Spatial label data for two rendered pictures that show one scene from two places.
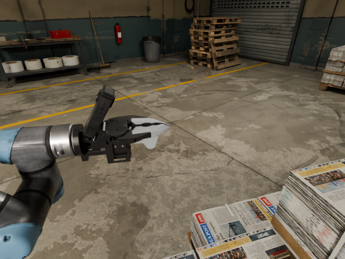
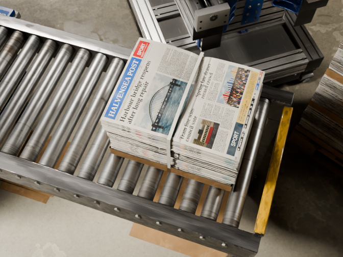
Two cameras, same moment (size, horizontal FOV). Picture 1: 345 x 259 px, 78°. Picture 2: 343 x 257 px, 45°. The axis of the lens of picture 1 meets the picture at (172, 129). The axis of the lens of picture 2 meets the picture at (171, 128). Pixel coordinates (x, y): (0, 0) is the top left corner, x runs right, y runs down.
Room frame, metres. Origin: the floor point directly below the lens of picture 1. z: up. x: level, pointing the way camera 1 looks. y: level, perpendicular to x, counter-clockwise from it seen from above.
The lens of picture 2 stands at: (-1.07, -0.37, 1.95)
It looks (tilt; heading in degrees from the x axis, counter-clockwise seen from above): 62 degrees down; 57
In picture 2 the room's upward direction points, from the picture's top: straight up
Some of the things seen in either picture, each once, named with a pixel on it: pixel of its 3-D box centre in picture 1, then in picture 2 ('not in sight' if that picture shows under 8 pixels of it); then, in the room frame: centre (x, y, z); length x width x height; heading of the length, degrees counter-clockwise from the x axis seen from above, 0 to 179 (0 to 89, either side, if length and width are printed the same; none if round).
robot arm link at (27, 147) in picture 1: (29, 145); not in sight; (0.39, 0.31, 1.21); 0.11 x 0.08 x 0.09; 101
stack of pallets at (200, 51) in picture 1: (213, 41); not in sight; (7.07, -1.27, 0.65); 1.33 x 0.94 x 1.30; 132
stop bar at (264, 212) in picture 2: not in sight; (274, 166); (-0.55, -0.14, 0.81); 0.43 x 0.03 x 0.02; 38
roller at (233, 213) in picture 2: not in sight; (247, 159); (-0.59, -0.07, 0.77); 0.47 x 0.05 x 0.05; 38
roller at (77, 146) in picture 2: not in sight; (93, 113); (-0.92, 0.34, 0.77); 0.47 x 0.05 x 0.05; 38
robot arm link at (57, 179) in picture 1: (40, 184); not in sight; (0.37, 0.31, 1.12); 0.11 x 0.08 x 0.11; 11
